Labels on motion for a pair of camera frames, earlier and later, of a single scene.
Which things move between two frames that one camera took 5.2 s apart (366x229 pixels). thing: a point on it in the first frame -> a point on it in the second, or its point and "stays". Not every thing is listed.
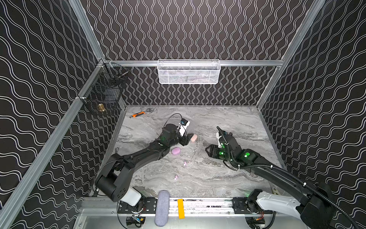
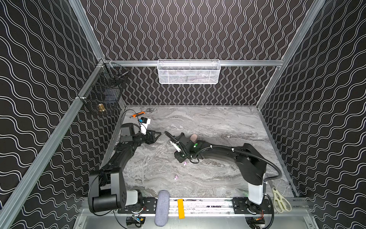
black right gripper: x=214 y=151 -> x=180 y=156
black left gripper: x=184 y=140 -> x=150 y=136
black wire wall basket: x=102 y=95 stays
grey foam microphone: x=162 y=208 stays
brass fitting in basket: x=101 y=107 stays
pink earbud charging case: x=194 y=138 stays
